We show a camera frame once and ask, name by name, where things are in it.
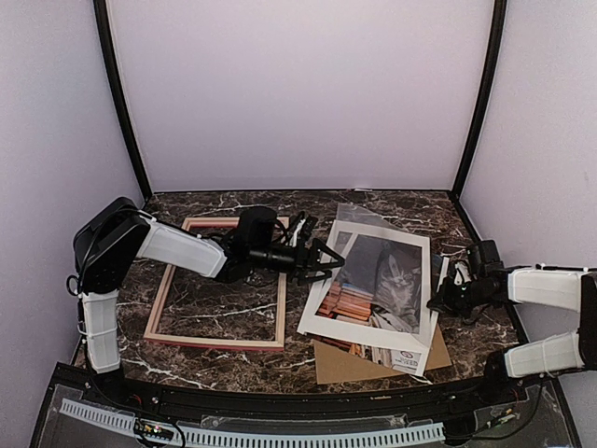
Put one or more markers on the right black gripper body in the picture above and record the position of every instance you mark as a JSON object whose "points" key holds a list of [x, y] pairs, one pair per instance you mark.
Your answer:
{"points": [[466, 298]]}

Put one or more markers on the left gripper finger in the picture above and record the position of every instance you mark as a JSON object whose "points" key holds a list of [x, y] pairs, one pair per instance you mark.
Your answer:
{"points": [[310, 275], [321, 255]]}

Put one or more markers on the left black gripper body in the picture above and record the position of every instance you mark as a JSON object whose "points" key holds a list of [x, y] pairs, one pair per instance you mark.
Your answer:
{"points": [[283, 263]]}

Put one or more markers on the cat and books photo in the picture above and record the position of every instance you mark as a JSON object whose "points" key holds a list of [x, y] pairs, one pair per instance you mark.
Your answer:
{"points": [[410, 362]]}

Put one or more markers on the clear acrylic sheet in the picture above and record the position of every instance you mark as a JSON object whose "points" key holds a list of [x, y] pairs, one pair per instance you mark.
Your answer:
{"points": [[368, 224]]}

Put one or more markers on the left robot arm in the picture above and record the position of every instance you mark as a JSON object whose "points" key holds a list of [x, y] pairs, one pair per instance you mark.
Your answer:
{"points": [[106, 247]]}

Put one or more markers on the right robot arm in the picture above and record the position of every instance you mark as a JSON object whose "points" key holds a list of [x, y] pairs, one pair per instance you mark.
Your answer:
{"points": [[572, 289]]}

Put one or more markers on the brown cardboard backing board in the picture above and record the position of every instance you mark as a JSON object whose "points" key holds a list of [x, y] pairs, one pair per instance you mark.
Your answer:
{"points": [[334, 365]]}

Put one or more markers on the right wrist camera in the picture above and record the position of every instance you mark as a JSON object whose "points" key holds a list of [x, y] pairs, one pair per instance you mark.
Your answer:
{"points": [[461, 274]]}

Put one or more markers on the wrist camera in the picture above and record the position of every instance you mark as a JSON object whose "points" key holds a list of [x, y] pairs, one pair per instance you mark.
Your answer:
{"points": [[461, 274], [300, 229]]}

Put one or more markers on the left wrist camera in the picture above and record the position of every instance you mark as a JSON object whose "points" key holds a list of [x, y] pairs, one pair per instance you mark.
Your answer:
{"points": [[300, 229]]}

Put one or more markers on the black front rail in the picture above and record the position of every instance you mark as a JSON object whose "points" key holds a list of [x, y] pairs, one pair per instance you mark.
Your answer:
{"points": [[170, 403]]}

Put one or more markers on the white slotted cable duct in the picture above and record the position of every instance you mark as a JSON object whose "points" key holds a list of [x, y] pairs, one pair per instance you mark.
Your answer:
{"points": [[161, 434]]}

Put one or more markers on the right black corner post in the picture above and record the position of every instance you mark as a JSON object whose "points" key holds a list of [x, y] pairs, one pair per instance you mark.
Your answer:
{"points": [[483, 97]]}

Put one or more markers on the black corner post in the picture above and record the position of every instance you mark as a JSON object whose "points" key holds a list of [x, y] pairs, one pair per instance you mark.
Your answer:
{"points": [[483, 97], [108, 49]]}

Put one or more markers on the left black corner post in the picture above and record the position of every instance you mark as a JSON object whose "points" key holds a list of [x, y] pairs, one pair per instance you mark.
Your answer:
{"points": [[108, 49]]}

